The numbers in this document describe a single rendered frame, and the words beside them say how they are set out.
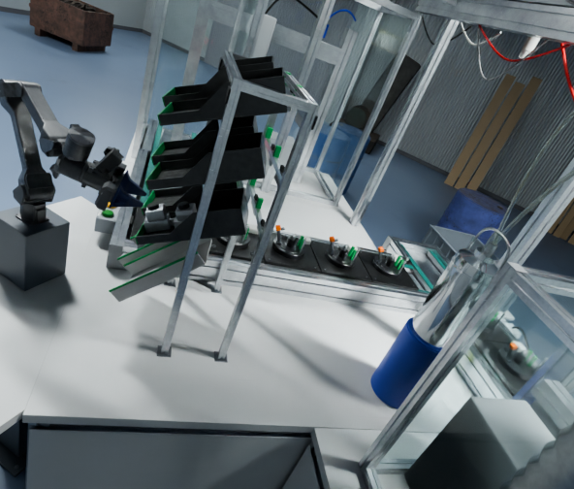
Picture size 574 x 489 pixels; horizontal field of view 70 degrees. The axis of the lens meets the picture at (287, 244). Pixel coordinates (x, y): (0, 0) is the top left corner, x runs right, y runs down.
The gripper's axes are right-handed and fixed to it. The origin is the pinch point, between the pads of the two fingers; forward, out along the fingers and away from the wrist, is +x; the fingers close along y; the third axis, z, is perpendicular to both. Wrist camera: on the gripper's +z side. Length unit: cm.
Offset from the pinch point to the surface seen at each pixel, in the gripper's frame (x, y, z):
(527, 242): 112, -3, 45
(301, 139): 25.8, -14.0, 36.0
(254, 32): 14, 56, 49
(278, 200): 29.7, -13.0, 20.8
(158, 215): 8.2, -2.0, -1.5
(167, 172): 5.3, 1.8, 9.0
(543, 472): 70, -72, 20
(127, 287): 9.5, -6.5, -22.9
